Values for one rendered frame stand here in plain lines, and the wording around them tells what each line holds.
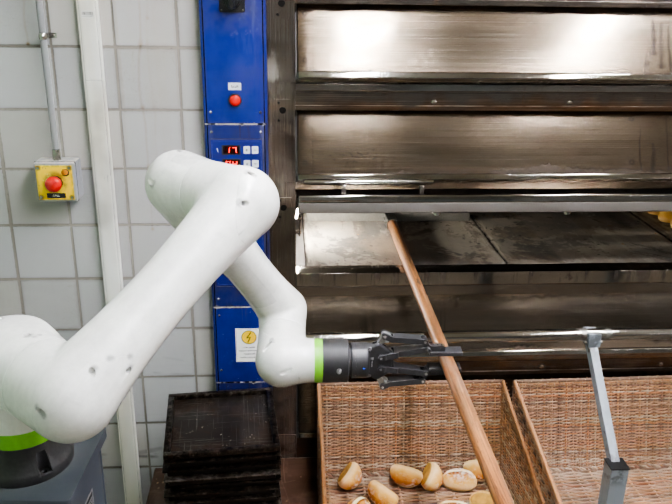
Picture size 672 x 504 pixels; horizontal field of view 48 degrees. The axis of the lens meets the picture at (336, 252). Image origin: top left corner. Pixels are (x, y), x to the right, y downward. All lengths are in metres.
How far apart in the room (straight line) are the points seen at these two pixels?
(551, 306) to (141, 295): 1.42
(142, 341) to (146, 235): 0.97
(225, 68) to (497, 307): 1.01
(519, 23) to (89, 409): 1.44
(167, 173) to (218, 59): 0.65
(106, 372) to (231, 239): 0.28
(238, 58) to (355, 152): 0.38
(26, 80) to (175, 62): 0.37
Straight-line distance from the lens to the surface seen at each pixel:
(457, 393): 1.51
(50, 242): 2.17
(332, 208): 1.90
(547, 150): 2.12
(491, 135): 2.08
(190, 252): 1.19
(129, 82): 2.01
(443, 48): 2.00
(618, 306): 2.38
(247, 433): 1.98
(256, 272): 1.53
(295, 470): 2.34
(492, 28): 2.05
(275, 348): 1.57
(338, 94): 1.99
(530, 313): 2.29
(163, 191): 1.35
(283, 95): 1.98
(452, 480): 2.26
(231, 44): 1.94
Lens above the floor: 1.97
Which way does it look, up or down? 20 degrees down
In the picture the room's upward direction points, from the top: 1 degrees clockwise
